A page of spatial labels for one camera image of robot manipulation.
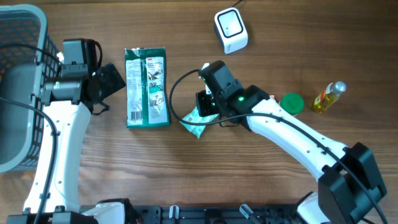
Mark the grey plastic mesh basket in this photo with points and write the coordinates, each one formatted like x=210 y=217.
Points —
x=28 y=58

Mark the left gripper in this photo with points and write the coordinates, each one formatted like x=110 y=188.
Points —
x=112 y=78

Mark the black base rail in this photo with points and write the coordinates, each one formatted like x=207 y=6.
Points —
x=214 y=214

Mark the green lid jar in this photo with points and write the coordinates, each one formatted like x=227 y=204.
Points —
x=292 y=103

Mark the green sponge pack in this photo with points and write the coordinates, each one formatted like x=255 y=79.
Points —
x=145 y=88

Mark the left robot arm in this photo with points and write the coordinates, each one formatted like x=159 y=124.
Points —
x=68 y=100

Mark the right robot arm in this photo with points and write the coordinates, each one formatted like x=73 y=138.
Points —
x=349 y=180

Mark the white barcode scanner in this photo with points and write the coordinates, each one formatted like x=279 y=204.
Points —
x=230 y=30

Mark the light green wipes packet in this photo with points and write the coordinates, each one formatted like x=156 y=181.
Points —
x=194 y=117

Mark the yellow dish soap bottle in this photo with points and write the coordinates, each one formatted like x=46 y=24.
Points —
x=329 y=96

